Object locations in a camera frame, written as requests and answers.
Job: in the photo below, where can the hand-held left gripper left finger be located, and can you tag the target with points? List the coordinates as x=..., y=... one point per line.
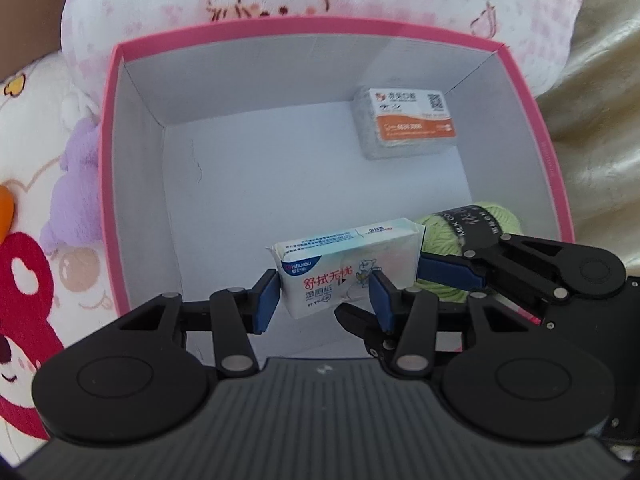
x=265, y=302

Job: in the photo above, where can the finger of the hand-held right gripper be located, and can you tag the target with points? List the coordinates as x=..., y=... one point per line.
x=355, y=320
x=450, y=270

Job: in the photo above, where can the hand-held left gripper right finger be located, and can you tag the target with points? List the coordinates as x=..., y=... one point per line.
x=380, y=305

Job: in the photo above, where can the white wet tissue pack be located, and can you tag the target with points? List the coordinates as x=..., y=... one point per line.
x=325, y=270

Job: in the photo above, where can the green yarn ball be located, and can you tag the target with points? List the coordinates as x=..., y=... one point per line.
x=502, y=220

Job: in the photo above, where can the pink cardboard box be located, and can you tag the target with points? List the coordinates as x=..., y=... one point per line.
x=280, y=160

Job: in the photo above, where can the clear box with orange label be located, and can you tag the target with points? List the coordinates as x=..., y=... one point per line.
x=410, y=130

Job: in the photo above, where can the beige satin blanket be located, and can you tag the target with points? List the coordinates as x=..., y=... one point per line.
x=600, y=135

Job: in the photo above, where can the cartoon printed blanket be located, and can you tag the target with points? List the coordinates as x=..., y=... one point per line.
x=30, y=285

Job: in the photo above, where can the brown wooden panel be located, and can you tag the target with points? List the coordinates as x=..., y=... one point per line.
x=25, y=10

